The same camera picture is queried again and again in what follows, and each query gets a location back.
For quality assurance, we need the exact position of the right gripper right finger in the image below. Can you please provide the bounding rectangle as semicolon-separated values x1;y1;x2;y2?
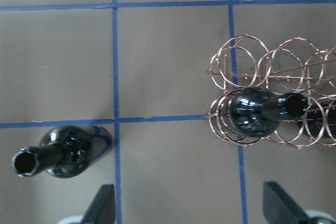
262;181;310;224

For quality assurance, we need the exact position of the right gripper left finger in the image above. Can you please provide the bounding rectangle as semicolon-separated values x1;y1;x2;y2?
81;184;116;224

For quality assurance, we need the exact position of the dark wine bottle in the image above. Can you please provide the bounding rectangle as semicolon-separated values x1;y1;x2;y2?
11;125;113;178

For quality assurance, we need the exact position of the wine bottle in basket left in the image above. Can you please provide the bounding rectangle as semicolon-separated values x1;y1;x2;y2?
223;87;308;138

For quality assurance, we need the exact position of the wine bottle in basket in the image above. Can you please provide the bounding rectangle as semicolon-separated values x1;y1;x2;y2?
223;87;308;138
306;102;335;138

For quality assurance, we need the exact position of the wine bottle in basket right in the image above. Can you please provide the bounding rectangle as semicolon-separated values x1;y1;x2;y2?
306;102;335;138

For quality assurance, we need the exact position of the copper wire wine basket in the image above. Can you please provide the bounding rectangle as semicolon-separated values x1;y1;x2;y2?
206;35;335;149

